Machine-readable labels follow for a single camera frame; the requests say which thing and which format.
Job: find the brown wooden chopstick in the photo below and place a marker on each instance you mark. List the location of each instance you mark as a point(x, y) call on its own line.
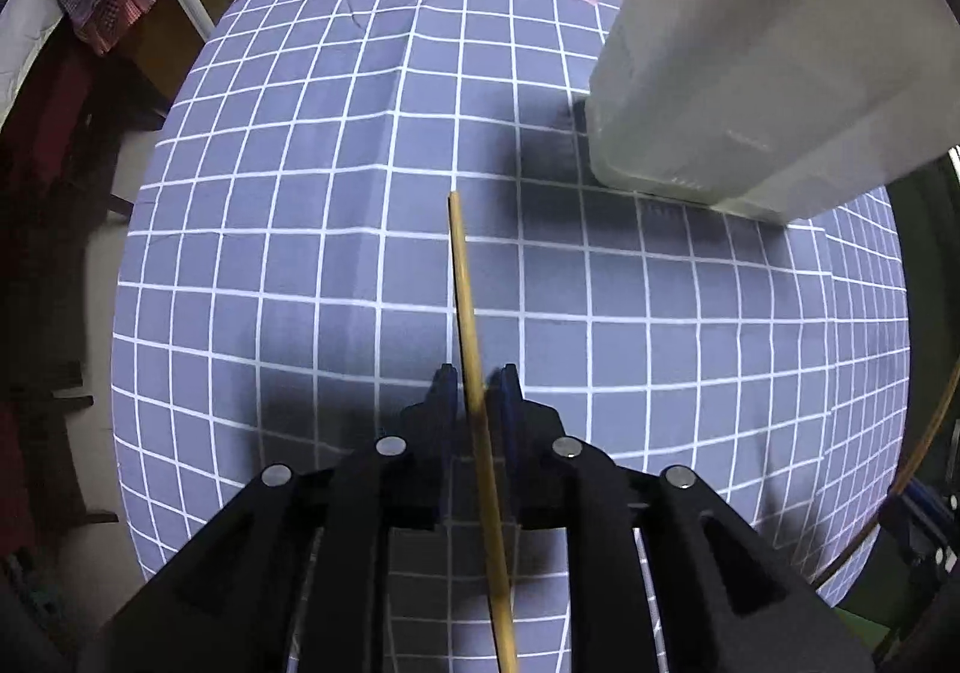
point(489, 512)

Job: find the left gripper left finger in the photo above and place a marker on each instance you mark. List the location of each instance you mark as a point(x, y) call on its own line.
point(395, 483)

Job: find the white plastic utensil holder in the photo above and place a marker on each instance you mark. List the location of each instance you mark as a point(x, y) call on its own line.
point(772, 109)

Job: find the white hanging sheet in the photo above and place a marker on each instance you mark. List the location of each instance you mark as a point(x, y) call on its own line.
point(25, 27)

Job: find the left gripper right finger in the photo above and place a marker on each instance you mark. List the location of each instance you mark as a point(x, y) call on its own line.
point(558, 481)

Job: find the blue checkered tablecloth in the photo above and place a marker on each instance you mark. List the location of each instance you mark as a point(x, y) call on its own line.
point(401, 382)

